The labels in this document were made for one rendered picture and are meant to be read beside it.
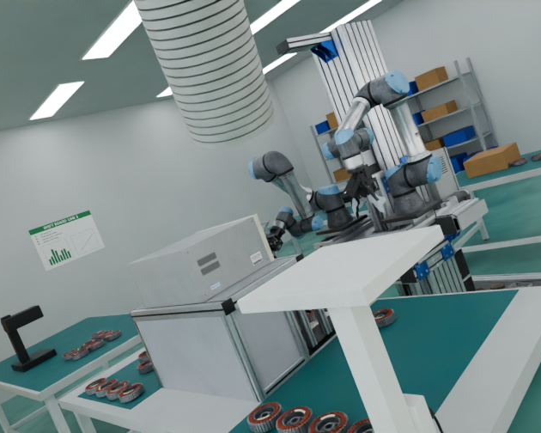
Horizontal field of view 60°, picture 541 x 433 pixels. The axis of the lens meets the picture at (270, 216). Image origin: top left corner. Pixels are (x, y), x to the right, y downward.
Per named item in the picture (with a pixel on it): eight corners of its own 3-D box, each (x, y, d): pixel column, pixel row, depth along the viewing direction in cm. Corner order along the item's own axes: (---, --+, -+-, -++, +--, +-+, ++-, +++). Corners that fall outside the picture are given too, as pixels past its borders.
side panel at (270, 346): (305, 358, 179) (275, 281, 176) (311, 358, 177) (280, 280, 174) (256, 402, 160) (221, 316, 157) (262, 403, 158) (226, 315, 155)
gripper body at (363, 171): (381, 191, 184) (370, 161, 183) (367, 198, 179) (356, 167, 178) (367, 194, 190) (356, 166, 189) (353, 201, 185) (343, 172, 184)
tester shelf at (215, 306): (208, 279, 234) (204, 271, 234) (306, 264, 185) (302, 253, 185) (133, 321, 204) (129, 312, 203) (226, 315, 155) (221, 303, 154)
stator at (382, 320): (373, 318, 192) (370, 309, 192) (399, 314, 186) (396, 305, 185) (365, 331, 183) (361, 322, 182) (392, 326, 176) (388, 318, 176)
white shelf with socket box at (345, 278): (375, 388, 139) (321, 246, 135) (502, 399, 113) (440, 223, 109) (304, 470, 115) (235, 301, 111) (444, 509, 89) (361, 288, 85)
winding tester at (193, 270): (213, 271, 224) (197, 231, 222) (275, 259, 192) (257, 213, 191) (145, 308, 197) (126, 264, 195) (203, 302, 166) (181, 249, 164)
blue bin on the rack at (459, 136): (454, 142, 792) (451, 131, 790) (476, 136, 767) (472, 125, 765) (446, 148, 762) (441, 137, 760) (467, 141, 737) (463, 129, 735)
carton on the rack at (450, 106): (434, 118, 802) (430, 108, 800) (458, 109, 772) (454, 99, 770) (424, 122, 774) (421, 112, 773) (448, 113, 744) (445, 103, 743)
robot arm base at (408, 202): (406, 207, 240) (400, 189, 239) (431, 202, 228) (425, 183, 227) (389, 217, 231) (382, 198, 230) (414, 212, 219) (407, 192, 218)
